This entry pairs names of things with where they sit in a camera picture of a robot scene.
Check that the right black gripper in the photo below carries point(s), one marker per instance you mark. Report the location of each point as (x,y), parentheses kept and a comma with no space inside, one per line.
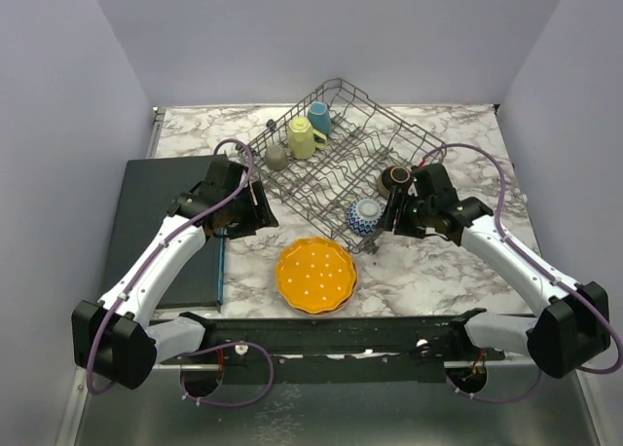
(399,198)

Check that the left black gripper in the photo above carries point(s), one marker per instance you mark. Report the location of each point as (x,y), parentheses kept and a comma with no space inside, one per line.
(266,217)

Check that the brown patterned bowl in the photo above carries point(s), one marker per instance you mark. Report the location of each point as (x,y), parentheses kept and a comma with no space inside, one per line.
(394,176)

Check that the red blue patterned bowl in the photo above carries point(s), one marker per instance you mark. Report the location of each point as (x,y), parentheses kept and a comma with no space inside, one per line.
(363,216)

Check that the grey ceramic mug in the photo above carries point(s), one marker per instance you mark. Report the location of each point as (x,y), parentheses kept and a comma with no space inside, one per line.
(276,158)

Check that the grey wire dish rack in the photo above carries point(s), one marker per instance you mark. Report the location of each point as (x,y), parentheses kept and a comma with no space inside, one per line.
(365,139)

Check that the yellow polka dot plate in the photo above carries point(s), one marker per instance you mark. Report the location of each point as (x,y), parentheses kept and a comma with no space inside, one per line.
(315,275)

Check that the light green ceramic mug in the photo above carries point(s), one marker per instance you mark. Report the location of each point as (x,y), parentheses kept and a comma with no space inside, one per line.
(303,139)

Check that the blue ceramic mug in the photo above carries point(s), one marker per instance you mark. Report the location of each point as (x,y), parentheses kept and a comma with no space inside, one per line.
(319,116)

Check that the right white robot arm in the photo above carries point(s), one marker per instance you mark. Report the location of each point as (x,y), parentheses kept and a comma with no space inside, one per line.
(567,327)

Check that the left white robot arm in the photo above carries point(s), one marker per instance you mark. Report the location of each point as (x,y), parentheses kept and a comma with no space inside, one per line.
(114,337)

